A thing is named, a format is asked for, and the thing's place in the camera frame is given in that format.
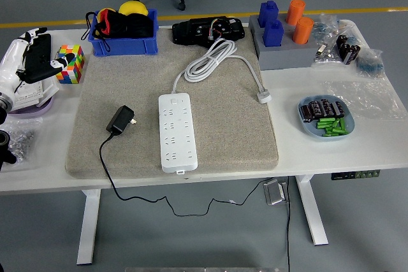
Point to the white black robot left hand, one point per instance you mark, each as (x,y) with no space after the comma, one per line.
(12,61)

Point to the black power adapter plug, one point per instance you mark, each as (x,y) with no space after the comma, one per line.
(119,120)

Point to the white power strip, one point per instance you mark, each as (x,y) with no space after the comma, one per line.
(178,144)

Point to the black smartphone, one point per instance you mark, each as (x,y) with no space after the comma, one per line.
(43,49)

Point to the white socket cover plate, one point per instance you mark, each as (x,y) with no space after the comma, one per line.
(49,90)

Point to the purple plate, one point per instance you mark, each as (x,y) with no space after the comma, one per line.
(41,111)

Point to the colourful puzzle cube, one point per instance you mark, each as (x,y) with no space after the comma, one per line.
(75,71)

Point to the clear bag of metal nuts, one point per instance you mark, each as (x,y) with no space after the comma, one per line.
(22,138)

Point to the blue plastic bin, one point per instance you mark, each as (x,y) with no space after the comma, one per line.
(134,47)

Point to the black fabric pouch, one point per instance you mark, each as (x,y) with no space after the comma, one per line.
(138,25)

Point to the yellow ball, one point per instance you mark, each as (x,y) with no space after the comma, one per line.
(132,7)

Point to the white table leg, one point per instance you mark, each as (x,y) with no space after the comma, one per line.
(314,214)
(89,227)

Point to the grey-brown mat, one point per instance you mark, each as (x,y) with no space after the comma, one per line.
(223,132)

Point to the blue plastic block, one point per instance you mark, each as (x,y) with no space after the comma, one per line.
(273,34)
(267,14)

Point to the orange cylinder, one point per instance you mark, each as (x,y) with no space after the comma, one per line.
(294,12)
(303,31)

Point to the silver foot pedal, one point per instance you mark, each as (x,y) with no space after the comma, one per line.
(274,193)

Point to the light blue plate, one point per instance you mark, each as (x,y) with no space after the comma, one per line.
(307,128)

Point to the clear bag of metal parts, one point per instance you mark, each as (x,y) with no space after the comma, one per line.
(326,57)

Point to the clear bag of blue resistors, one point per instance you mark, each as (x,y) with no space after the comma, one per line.
(325,26)

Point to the clear bag of black capacitors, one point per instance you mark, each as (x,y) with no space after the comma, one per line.
(348,50)

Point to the empty clear plastic bag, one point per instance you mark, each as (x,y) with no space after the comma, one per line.
(366,97)

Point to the clear bag of blue parts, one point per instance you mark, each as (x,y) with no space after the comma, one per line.
(369,63)

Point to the black table control panel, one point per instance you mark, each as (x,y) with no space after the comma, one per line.
(354,174)

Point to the white wall socket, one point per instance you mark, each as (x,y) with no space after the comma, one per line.
(28,95)

